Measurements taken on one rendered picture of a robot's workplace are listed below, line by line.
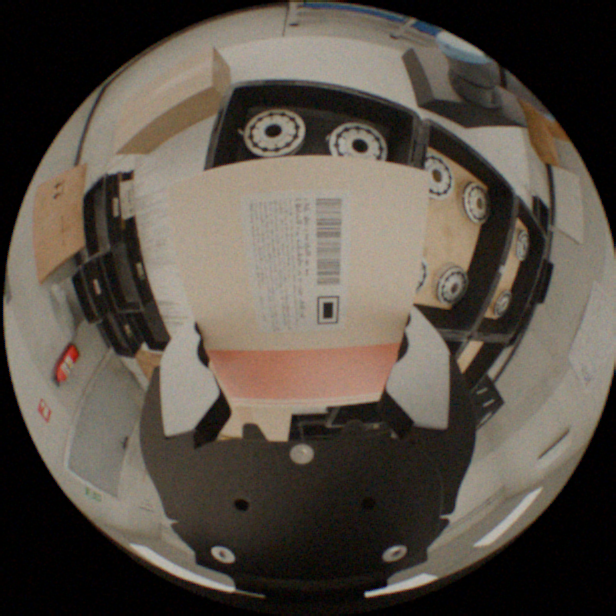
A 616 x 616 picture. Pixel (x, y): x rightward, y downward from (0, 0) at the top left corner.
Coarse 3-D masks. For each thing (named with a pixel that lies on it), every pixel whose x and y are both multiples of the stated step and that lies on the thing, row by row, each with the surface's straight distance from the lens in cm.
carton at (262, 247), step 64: (192, 192) 10; (256, 192) 9; (320, 192) 8; (384, 192) 9; (192, 256) 10; (256, 256) 9; (320, 256) 9; (384, 256) 10; (256, 320) 11; (320, 320) 10; (384, 320) 11; (256, 384) 14; (320, 384) 14; (384, 384) 16
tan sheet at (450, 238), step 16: (448, 160) 51; (432, 176) 47; (464, 176) 54; (432, 208) 47; (448, 208) 50; (432, 224) 47; (448, 224) 50; (464, 224) 54; (480, 224) 58; (432, 240) 48; (448, 240) 51; (464, 240) 54; (432, 256) 49; (448, 256) 52; (464, 256) 56; (432, 272) 50; (432, 304) 55
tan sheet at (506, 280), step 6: (516, 222) 76; (516, 228) 76; (522, 228) 81; (510, 252) 75; (510, 258) 76; (516, 258) 80; (510, 264) 77; (516, 264) 81; (510, 270) 78; (516, 270) 83; (504, 276) 76; (510, 276) 80; (504, 282) 77; (510, 282) 81; (486, 312) 76
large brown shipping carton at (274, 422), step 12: (216, 372) 58; (228, 396) 61; (240, 408) 66; (252, 408) 64; (264, 408) 63; (276, 408) 62; (288, 408) 62; (240, 420) 74; (252, 420) 72; (264, 420) 71; (276, 420) 70; (288, 420) 69; (228, 432) 89; (240, 432) 85; (264, 432) 81; (276, 432) 79; (288, 432) 79
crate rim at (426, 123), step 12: (432, 120) 39; (444, 132) 39; (420, 144) 35; (468, 144) 43; (420, 156) 34; (480, 156) 45; (420, 168) 34; (492, 168) 48; (504, 180) 52; (504, 252) 52; (492, 288) 53; (480, 312) 54
